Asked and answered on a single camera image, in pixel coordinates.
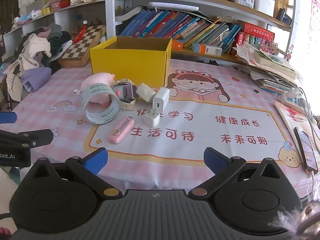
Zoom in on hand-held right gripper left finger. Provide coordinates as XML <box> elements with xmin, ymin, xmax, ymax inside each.
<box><xmin>24</xmin><ymin>148</ymin><xmax>123</xmax><ymax>198</ymax></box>

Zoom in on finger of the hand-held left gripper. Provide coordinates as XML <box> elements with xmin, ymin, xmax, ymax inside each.
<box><xmin>0</xmin><ymin>129</ymin><xmax>54</xmax><ymax>148</ymax></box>
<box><xmin>0</xmin><ymin>112</ymin><xmax>18</xmax><ymax>124</ymax></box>

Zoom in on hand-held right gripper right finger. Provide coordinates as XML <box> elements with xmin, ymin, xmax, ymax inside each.
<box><xmin>188</xmin><ymin>147</ymin><xmax>290</xmax><ymax>198</ymax></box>

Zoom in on pink utility knife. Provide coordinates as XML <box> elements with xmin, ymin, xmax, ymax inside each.
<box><xmin>108</xmin><ymin>117</ymin><xmax>135</xmax><ymax>144</ymax></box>

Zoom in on cream wrist watch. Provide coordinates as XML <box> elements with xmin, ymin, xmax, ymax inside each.
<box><xmin>113</xmin><ymin>79</ymin><xmax>137</xmax><ymax>110</ymax></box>

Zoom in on small white plug charger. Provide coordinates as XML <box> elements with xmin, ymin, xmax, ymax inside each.
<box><xmin>144</xmin><ymin>107</ymin><xmax>161</xmax><ymax>128</ymax></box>

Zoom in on clear tape roll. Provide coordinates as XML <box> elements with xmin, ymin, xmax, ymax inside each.
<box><xmin>81</xmin><ymin>84</ymin><xmax>121</xmax><ymax>125</ymax></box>

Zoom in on purple blue toy truck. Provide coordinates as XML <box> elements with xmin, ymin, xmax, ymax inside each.
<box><xmin>112</xmin><ymin>83</ymin><xmax>138</xmax><ymax>103</ymax></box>

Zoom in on pink plush pig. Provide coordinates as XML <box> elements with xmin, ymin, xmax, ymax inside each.
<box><xmin>80</xmin><ymin>72</ymin><xmax>116</xmax><ymax>105</ymax></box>

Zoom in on tall white charger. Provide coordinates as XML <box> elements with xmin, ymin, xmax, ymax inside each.
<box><xmin>152</xmin><ymin>87</ymin><xmax>171</xmax><ymax>113</ymax></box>

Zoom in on rounded white charger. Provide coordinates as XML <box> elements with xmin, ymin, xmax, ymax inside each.
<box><xmin>136</xmin><ymin>83</ymin><xmax>157</xmax><ymax>103</ymax></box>

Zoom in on yellow cardboard box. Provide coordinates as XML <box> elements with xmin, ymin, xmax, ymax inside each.
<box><xmin>89</xmin><ymin>36</ymin><xmax>172</xmax><ymax>88</ymax></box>

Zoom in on pink printed desktop mat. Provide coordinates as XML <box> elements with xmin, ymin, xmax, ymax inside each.
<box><xmin>10</xmin><ymin>57</ymin><xmax>320</xmax><ymax>200</ymax></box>

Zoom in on pile of clothes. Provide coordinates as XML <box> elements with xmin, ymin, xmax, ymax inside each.
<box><xmin>5</xmin><ymin>23</ymin><xmax>73</xmax><ymax>102</ymax></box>

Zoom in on orange printed booklet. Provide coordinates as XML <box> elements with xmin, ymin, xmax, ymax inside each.
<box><xmin>274</xmin><ymin>101</ymin><xmax>320</xmax><ymax>166</ymax></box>

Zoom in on black smartphone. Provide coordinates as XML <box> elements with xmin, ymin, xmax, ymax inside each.
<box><xmin>293</xmin><ymin>127</ymin><xmax>319</xmax><ymax>174</ymax></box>

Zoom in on white power strip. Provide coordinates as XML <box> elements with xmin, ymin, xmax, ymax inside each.
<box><xmin>279</xmin><ymin>87</ymin><xmax>308</xmax><ymax>111</ymax></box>

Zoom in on wooden chessboard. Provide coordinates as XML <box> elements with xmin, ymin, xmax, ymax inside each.
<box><xmin>58</xmin><ymin>24</ymin><xmax>106</xmax><ymax>68</ymax></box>

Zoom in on red tassel ornament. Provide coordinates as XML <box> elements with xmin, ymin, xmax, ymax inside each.
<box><xmin>72</xmin><ymin>26</ymin><xmax>87</xmax><ymax>43</ymax></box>

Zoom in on stack of books and papers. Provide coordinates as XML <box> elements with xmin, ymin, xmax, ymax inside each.
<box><xmin>235</xmin><ymin>42</ymin><xmax>302</xmax><ymax>96</ymax></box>

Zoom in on orange white carton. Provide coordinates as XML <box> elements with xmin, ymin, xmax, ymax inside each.
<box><xmin>192</xmin><ymin>42</ymin><xmax>223</xmax><ymax>56</ymax></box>

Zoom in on red thick book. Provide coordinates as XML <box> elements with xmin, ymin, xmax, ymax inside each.
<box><xmin>237</xmin><ymin>22</ymin><xmax>275</xmax><ymax>43</ymax></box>

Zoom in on row of colourful books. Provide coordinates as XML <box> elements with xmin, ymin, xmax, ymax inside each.
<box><xmin>119</xmin><ymin>9</ymin><xmax>243</xmax><ymax>54</ymax></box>

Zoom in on white desk shelf unit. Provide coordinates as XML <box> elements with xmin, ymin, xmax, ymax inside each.
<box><xmin>2</xmin><ymin>0</ymin><xmax>302</xmax><ymax>67</ymax></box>

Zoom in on white storage box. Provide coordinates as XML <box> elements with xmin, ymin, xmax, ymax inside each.
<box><xmin>253</xmin><ymin>0</ymin><xmax>276</xmax><ymax>17</ymax></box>

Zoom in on grey fuzzy keychain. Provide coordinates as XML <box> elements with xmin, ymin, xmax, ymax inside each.
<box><xmin>267</xmin><ymin>200</ymin><xmax>320</xmax><ymax>240</ymax></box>

